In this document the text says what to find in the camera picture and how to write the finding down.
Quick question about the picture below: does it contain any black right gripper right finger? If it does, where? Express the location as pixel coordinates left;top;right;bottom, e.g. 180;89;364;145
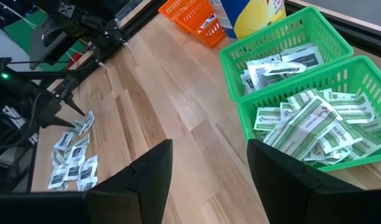
246;138;365;224

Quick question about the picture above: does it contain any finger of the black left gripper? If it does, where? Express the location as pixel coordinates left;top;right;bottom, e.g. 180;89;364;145
42;115;76;129
64;94;86;117

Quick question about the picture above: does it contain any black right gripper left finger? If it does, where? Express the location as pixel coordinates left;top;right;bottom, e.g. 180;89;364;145
86;139;173;224

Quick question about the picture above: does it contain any green plastic mesh basket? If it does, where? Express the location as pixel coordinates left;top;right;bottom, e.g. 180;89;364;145
219;6;355;103
238;55;381;173

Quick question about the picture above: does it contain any orange plastic mesh basket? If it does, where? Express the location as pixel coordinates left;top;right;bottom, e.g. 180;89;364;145
158;0;194;23
174;0;227;49

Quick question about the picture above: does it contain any white disinfecting wipes canister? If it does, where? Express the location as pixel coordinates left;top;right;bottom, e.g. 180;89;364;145
210;0;287;42

